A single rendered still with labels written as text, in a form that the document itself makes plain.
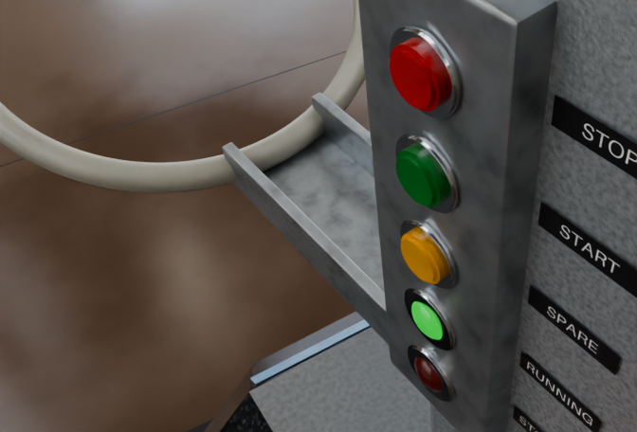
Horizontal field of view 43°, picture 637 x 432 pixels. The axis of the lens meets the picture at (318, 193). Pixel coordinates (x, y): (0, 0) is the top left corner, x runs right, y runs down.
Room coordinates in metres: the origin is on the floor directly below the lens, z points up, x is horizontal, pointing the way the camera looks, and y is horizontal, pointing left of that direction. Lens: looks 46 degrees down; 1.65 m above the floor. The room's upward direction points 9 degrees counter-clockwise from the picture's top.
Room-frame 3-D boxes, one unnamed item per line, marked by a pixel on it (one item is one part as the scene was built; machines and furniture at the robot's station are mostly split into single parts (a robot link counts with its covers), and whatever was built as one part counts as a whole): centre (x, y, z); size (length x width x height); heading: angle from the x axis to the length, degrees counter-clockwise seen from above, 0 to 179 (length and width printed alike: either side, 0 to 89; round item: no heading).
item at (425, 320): (0.22, -0.04, 1.32); 0.02 x 0.01 x 0.02; 30
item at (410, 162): (0.22, -0.04, 1.42); 0.03 x 0.01 x 0.03; 30
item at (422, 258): (0.22, -0.04, 1.37); 0.03 x 0.01 x 0.03; 30
